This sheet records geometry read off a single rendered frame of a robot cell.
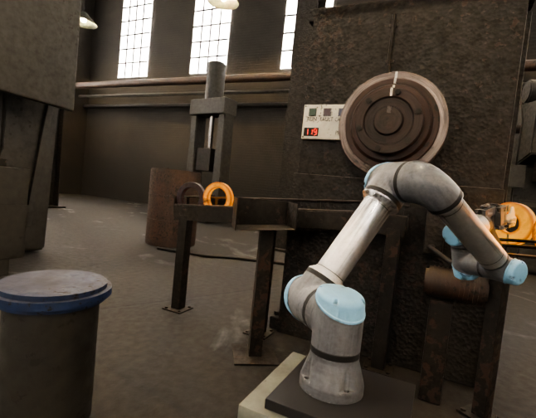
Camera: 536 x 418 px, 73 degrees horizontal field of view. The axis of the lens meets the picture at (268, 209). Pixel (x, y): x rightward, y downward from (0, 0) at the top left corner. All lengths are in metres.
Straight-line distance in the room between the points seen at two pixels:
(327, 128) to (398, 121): 0.44
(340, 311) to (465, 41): 1.47
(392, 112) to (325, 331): 1.07
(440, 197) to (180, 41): 10.27
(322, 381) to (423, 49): 1.57
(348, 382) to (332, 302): 0.18
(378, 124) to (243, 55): 8.16
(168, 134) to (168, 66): 1.87
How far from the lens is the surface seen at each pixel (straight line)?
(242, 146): 9.07
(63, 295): 1.14
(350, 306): 0.85
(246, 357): 1.75
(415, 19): 2.05
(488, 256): 1.18
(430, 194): 1.00
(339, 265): 0.99
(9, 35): 3.30
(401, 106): 1.68
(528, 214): 1.55
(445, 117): 1.74
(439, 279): 1.56
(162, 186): 4.17
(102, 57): 12.94
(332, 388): 0.89
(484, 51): 1.98
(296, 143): 4.60
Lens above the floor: 0.77
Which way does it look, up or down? 3 degrees down
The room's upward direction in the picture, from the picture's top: 6 degrees clockwise
